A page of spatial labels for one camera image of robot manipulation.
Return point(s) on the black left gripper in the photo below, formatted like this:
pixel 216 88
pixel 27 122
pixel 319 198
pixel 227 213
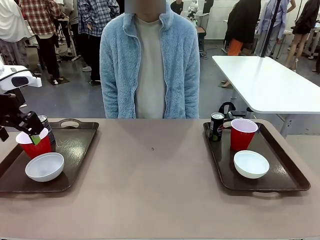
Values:
pixel 8 110

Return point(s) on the black patterned drink can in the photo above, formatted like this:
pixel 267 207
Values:
pixel 50 130

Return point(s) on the red plastic cup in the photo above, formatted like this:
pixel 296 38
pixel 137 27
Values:
pixel 37 150
pixel 242 137

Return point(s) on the white bowl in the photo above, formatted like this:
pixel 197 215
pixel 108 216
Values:
pixel 45 167
pixel 251 165

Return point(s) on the black Pepsi can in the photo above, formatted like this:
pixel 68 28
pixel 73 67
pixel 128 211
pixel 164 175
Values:
pixel 216 127

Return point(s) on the person's left forearm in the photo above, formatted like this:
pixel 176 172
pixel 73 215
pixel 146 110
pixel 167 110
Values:
pixel 193 100

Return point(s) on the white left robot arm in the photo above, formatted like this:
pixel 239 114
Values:
pixel 15 75

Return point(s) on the person's right forearm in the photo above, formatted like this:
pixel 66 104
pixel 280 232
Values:
pixel 108 100

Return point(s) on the brown plastic serving tray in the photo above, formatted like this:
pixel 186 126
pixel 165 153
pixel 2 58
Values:
pixel 280 160
pixel 75 155

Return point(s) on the bystander in white shirt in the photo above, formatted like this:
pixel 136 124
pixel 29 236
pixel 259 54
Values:
pixel 11 32

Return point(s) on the bystander in red plaid shirt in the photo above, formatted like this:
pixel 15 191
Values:
pixel 41 27

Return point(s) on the bystander in blue plaid shirt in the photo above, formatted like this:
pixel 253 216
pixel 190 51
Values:
pixel 96 22

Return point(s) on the person in blue fleece jacket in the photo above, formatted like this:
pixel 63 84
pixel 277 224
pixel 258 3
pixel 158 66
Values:
pixel 150 75

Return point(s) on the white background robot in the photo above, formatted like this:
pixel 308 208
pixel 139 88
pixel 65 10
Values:
pixel 192 10

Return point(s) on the bystander in orange trousers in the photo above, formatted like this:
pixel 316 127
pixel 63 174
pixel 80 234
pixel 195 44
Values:
pixel 240 27

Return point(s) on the white background table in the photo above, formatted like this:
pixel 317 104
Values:
pixel 270 85

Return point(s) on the black vertical pole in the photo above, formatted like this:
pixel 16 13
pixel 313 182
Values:
pixel 271 27

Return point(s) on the bystander in light blue shirt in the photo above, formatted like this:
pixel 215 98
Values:
pixel 272 27

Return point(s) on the bystander in black jacket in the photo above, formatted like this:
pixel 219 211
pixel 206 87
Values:
pixel 301 32

